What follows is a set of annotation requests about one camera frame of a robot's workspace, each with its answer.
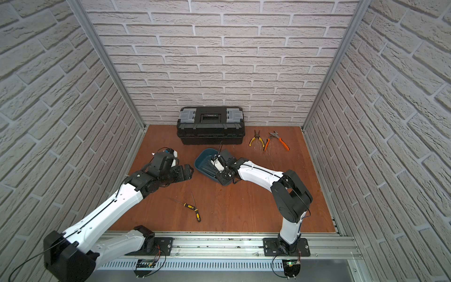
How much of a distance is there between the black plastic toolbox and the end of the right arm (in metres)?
0.29

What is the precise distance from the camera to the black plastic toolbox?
0.99m

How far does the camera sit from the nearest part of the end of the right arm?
65 cm
